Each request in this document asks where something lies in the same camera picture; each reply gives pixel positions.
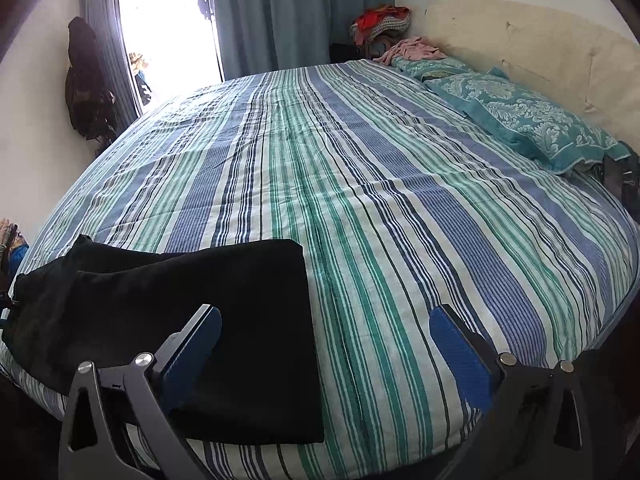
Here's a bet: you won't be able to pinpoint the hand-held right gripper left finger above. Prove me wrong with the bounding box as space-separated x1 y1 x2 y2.
58 304 223 480

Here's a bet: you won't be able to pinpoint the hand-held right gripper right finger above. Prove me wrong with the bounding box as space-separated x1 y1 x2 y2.
429 304 593 480

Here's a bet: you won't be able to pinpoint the black pants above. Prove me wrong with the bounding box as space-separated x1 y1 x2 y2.
10 234 326 445

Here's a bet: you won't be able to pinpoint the blue bag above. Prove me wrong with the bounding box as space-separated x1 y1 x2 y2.
0 217 29 281

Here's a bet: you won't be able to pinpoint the bed with striped sheet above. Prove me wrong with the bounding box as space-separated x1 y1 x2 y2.
0 59 640 480

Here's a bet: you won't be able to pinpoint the dark bundle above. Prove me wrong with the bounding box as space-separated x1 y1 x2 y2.
599 152 640 207

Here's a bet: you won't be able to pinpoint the large teal patterned pillow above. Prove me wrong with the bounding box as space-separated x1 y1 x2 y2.
425 67 623 176

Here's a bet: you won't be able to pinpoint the small teal patterned pillow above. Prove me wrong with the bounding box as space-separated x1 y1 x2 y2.
390 55 472 83

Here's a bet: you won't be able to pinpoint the black hanging bag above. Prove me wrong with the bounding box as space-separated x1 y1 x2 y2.
65 16 121 147

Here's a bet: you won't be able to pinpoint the pink cloth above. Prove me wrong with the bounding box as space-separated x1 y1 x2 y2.
372 36 448 67

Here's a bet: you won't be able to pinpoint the narrow blue curtain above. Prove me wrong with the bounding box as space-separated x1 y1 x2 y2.
80 0 139 128

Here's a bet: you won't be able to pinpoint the beige headboard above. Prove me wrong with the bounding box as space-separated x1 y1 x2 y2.
425 0 640 157

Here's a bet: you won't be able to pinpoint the window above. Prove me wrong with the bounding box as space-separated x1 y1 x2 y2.
114 0 224 109

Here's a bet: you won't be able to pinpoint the dark bedside table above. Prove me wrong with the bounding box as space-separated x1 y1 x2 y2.
329 35 396 65

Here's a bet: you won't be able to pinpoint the pile of colourful clothes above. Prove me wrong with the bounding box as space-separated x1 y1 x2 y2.
350 5 412 43

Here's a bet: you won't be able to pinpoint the blue window curtain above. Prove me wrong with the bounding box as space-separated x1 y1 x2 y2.
212 0 396 81

